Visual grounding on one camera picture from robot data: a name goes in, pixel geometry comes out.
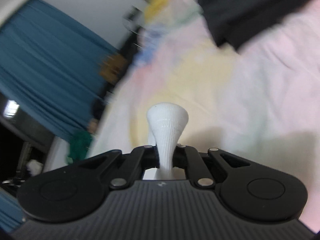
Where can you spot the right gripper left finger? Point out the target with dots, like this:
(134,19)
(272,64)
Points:
(116,170)

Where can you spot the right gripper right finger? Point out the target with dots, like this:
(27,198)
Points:
(206,169)

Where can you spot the white hooded sweatshirt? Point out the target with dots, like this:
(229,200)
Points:
(167,122)

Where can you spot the green garment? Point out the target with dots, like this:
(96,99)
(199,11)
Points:
(78,146)

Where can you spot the pastel rainbow bed sheet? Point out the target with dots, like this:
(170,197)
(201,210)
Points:
(260,103)

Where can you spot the brown cardboard box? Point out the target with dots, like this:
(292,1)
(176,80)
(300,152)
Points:
(112,68)

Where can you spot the blue curtain right panel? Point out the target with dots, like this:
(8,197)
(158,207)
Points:
(50,65)

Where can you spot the blue curtain panel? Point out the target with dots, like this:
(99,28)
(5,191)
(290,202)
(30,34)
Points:
(50,65)
(11,213)

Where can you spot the blue curtain left panel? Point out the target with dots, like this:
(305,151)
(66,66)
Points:
(11,213)

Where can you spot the black garment on bed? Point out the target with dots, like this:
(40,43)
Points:
(237,21)

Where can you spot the wall power socket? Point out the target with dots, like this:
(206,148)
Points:
(131,19)

